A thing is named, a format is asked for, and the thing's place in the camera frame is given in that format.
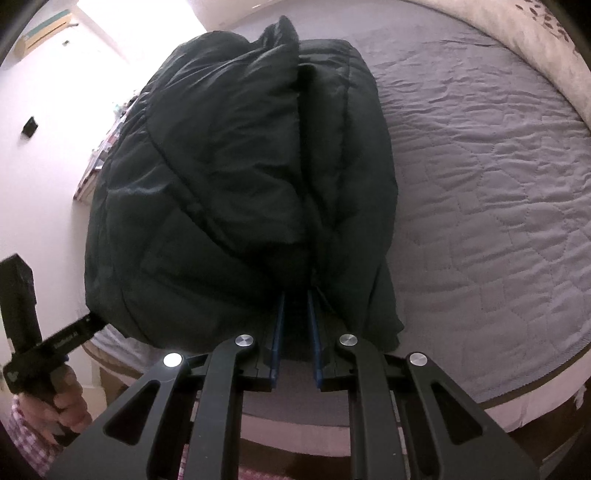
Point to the black wall switch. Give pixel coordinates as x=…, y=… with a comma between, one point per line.
x=30, y=127

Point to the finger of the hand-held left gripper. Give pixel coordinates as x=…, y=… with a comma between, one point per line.
x=94, y=323

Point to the cream leaf print blanket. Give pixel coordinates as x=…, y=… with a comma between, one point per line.
x=545, y=60

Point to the bedside cabinet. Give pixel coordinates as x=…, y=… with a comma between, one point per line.
x=87, y=184

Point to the wall air conditioner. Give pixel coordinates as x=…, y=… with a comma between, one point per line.
x=46, y=31

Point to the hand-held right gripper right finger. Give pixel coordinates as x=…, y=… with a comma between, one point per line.
x=315, y=350

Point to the dark green puffer jacket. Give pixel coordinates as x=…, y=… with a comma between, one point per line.
x=221, y=184

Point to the person's left hand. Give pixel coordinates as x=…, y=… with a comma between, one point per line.
x=69, y=397

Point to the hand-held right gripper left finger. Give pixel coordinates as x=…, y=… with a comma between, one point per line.
x=279, y=350

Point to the bed with grey quilted cover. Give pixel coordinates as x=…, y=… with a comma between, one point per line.
x=485, y=207

